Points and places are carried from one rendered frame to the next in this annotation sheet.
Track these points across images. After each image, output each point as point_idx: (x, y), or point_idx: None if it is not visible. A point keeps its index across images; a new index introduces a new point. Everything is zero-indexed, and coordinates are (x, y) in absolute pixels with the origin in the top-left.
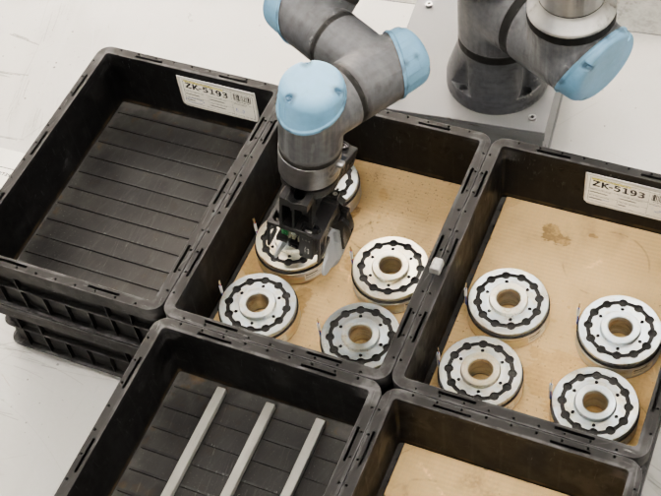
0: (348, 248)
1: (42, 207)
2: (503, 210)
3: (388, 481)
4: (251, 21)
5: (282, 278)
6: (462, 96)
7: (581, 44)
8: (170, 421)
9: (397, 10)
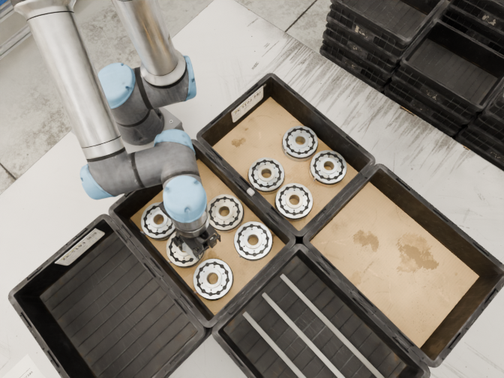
0: None
1: (85, 367)
2: None
3: None
4: (17, 211)
5: (200, 260)
6: (144, 141)
7: (185, 74)
8: (247, 344)
9: (61, 146)
